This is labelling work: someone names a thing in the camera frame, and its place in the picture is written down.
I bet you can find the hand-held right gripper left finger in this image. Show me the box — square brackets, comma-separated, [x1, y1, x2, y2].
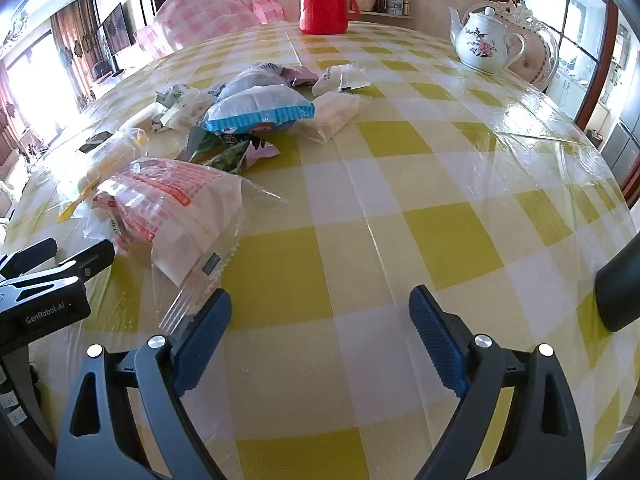
[54, 287, 233, 480]

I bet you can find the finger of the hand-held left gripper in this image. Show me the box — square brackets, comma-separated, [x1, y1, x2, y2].
[50, 239, 116, 286]
[0, 237, 58, 276]

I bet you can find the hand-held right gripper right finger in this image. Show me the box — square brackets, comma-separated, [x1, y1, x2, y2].
[408, 285, 588, 480]

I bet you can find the clear red-print snack bag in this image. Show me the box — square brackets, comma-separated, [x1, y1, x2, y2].
[82, 156, 290, 333]

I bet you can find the blue white snack packet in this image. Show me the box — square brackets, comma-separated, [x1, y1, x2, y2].
[202, 85, 317, 136]

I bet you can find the clear pastry packet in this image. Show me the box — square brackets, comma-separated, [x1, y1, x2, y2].
[299, 91, 373, 145]

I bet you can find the clear yellow cake packet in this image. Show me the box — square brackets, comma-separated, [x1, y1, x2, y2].
[59, 127, 151, 221]

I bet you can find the small black box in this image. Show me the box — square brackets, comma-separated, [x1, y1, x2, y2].
[80, 131, 112, 153]

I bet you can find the brown curtain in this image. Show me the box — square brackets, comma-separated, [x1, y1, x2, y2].
[0, 60, 31, 163]
[50, 0, 108, 106]

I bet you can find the yellow checkered tablecloth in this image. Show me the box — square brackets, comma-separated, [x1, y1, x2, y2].
[0, 21, 640, 480]

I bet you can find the green triangular packet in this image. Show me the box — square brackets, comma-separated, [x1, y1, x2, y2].
[210, 140, 251, 176]
[187, 127, 226, 163]

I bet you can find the flat white printed packet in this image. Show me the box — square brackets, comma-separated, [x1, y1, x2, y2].
[159, 95, 213, 133]

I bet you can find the green white candy packet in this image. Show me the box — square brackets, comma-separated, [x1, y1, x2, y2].
[154, 85, 190, 108]

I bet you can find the dark rounded object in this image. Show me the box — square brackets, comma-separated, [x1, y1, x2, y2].
[595, 247, 640, 333]

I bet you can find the pink white small packet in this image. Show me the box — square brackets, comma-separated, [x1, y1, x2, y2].
[247, 137, 281, 161]

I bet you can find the flat screen television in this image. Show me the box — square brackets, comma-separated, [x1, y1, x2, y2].
[97, 2, 138, 56]

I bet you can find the crystal chandelier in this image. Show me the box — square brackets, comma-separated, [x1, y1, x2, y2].
[2, 10, 31, 48]

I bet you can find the grey white puffed packet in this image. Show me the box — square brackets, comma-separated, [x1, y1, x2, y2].
[220, 62, 293, 103]

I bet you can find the pink checkered food cover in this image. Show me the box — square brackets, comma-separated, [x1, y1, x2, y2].
[135, 0, 288, 58]

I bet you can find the pink candy packet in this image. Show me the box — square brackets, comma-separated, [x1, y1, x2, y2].
[279, 66, 320, 88]

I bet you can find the white floral teapot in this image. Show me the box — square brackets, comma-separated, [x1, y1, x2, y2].
[447, 6, 527, 77]

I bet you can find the ornate white chair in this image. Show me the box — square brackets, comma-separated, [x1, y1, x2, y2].
[462, 0, 561, 93]

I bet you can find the glass partition with wooden frame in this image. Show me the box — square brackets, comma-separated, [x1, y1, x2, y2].
[490, 0, 640, 181]

